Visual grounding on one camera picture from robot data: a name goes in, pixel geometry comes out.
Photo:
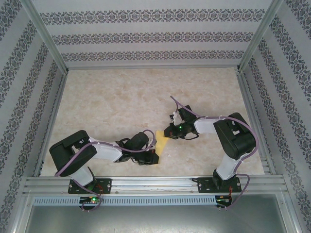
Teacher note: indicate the grey metal sheet panel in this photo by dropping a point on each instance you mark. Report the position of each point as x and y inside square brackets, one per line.
[155, 218]

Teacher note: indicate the aluminium side rail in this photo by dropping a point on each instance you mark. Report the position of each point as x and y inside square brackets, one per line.
[255, 109]
[52, 121]

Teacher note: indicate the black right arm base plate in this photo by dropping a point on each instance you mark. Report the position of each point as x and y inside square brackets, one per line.
[205, 185]

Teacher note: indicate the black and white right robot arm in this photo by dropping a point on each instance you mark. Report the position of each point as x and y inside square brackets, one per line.
[233, 140]

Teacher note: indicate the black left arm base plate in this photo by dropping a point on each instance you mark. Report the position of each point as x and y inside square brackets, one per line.
[105, 185]

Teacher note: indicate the small controller circuit board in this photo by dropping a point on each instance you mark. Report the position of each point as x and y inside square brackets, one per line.
[90, 200]
[223, 200]

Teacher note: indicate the aluminium frame post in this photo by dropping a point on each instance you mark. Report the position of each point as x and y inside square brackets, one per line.
[43, 34]
[261, 34]

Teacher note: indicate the long aluminium mounting rail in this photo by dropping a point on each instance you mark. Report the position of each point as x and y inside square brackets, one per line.
[155, 183]

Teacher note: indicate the yellow paper sheet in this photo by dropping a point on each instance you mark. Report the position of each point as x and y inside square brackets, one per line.
[161, 143]

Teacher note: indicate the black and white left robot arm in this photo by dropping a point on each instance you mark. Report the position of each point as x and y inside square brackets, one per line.
[70, 150]

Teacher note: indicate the thin aluminium wall rail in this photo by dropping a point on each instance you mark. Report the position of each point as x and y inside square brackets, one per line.
[153, 67]

